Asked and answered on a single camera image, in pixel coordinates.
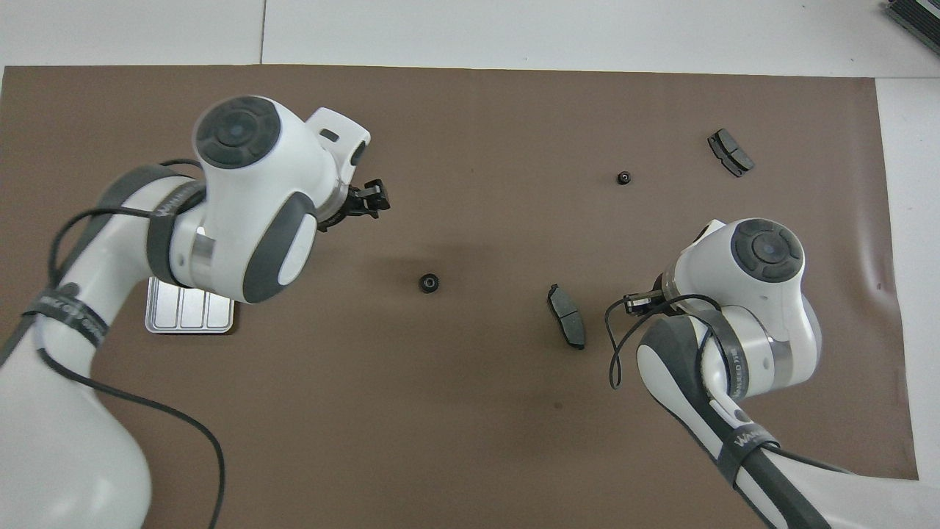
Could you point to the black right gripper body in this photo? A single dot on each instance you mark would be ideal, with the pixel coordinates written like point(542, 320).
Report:
point(642, 303)

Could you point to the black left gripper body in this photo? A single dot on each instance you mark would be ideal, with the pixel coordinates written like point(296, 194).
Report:
point(344, 206)

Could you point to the large black bearing gear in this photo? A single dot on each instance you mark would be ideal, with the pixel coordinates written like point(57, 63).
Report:
point(424, 283)

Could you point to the small black bearing gear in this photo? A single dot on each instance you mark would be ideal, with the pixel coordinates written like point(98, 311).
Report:
point(623, 178)

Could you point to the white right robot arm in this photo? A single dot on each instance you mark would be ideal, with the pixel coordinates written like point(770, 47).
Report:
point(764, 316)

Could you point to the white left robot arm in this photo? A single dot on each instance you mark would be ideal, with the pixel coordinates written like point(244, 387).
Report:
point(242, 206)

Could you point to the silver metal tray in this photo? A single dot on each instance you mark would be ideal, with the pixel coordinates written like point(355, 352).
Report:
point(191, 316)

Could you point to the grey brake pad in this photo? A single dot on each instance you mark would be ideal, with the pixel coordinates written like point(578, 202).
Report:
point(567, 316)
point(731, 153)

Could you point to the brown table mat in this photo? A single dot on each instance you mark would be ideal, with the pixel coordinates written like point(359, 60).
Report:
point(477, 411)

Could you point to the dark ribbed device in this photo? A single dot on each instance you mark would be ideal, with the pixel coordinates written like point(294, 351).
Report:
point(914, 20)

